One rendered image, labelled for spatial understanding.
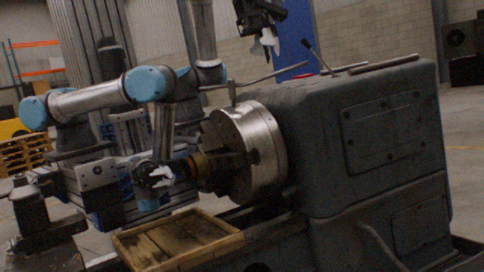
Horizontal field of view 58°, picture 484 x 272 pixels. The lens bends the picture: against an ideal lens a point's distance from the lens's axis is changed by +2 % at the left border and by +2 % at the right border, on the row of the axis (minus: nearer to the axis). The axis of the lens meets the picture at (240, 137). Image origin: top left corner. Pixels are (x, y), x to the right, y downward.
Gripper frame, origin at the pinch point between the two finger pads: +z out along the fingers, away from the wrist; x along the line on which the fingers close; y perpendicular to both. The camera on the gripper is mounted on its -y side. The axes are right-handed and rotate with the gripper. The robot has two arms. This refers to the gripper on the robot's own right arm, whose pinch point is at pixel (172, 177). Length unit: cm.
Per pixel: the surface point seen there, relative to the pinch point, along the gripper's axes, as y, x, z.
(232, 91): -23.5, 20.6, 1.5
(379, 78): -66, 15, 18
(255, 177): -20.4, -4.5, 11.7
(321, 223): -35.6, -22.0, 18.1
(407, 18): -877, 61, -683
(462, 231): -204, -108, -69
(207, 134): -16.0, 8.7, -6.7
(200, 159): -9.3, 3.0, 0.0
